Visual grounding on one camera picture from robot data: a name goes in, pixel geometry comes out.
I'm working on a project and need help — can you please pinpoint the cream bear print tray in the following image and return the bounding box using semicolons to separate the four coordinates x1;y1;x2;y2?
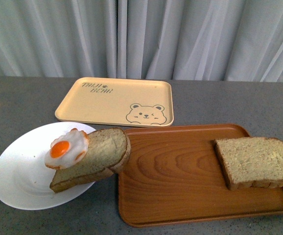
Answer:
55;77;174;127

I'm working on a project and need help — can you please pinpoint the white round plate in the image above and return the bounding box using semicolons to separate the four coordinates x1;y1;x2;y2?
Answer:
0;122;94;211

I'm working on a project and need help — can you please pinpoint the grey curtain backdrop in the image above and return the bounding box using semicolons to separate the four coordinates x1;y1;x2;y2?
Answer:
0;0;283;82

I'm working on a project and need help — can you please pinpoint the bread slice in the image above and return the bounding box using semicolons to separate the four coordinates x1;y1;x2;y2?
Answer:
214;137;283;190
49;128;131;193

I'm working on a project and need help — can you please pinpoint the brown wood grain tray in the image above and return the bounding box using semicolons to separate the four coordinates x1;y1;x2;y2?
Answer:
118;124;283;227

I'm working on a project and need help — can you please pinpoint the toy fried egg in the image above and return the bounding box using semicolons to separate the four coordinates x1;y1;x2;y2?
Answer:
44;128;90;170

